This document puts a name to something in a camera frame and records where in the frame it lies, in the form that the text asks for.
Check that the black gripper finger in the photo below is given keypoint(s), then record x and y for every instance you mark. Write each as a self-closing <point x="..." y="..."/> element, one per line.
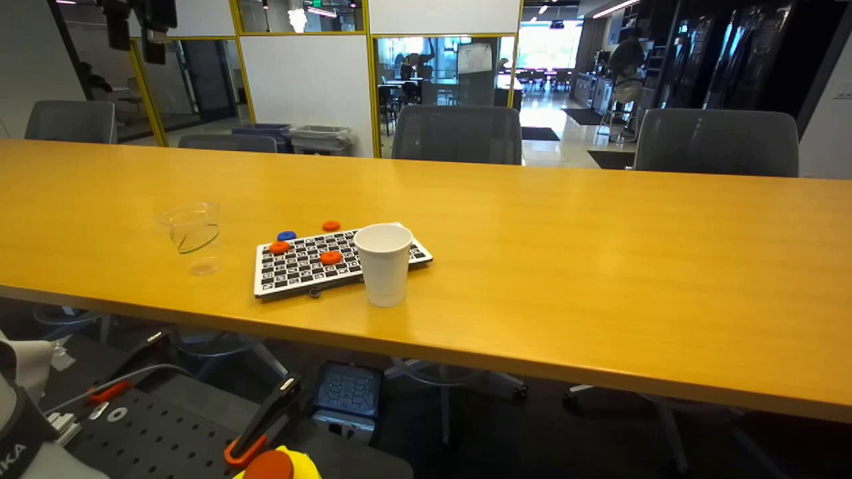
<point x="115" y="24"/>
<point x="157" y="30"/>

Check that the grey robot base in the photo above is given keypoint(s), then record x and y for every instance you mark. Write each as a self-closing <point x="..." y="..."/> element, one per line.
<point x="16" y="447"/>

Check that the clear plastic cup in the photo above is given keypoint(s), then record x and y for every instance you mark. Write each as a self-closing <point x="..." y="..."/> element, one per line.
<point x="189" y="233"/>

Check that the white paper cup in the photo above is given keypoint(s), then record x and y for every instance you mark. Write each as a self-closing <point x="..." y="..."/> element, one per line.
<point x="384" y="266"/>

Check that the grey office chair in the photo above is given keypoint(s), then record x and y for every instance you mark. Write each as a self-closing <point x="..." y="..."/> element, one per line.
<point x="456" y="133"/>
<point x="69" y="120"/>
<point x="717" y="138"/>

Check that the grey chair behind glass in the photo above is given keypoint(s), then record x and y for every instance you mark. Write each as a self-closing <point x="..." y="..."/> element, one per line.
<point x="230" y="138"/>
<point x="319" y="138"/>

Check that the yellow framed glass partition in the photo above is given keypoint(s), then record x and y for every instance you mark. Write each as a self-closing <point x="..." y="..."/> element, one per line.
<point x="306" y="89"/>

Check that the checkered marker board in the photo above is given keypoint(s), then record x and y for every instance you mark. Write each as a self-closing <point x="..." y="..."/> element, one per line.
<point x="301" y="266"/>

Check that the black perforated plate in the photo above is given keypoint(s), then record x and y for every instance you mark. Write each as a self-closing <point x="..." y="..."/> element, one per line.
<point x="159" y="435"/>

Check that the black orange clamp tool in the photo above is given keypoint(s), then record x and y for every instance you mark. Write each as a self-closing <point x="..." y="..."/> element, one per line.
<point x="262" y="422"/>

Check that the grey mesh box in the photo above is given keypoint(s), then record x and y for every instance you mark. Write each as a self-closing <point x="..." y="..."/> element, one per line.
<point x="346" y="399"/>

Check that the yellow emergency stop button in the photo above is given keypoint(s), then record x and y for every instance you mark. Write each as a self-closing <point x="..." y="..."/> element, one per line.
<point x="279" y="467"/>

